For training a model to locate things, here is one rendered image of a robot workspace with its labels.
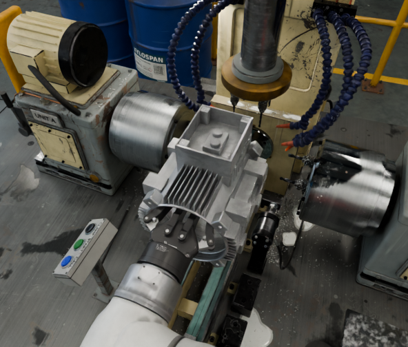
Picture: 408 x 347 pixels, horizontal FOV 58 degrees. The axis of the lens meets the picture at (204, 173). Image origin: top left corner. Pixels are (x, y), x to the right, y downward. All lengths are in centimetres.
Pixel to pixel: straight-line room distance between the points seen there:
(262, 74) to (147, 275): 57
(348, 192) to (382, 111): 226
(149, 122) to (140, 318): 69
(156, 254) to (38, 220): 89
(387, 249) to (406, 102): 243
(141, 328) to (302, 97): 90
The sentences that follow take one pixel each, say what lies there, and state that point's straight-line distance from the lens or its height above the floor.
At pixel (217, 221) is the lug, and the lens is 58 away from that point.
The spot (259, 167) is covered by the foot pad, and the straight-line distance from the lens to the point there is 68.
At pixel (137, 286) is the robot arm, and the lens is 54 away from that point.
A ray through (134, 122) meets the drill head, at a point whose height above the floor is 114.
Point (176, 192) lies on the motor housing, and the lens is 59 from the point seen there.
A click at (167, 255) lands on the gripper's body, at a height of 138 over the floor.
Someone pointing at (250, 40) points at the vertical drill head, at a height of 143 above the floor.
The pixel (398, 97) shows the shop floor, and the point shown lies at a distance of 345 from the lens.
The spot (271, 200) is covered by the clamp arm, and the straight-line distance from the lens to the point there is 106.
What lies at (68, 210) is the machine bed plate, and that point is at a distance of 139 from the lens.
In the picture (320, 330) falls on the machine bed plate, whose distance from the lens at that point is 117.
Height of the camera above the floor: 187
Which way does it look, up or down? 49 degrees down
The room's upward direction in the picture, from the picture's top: straight up
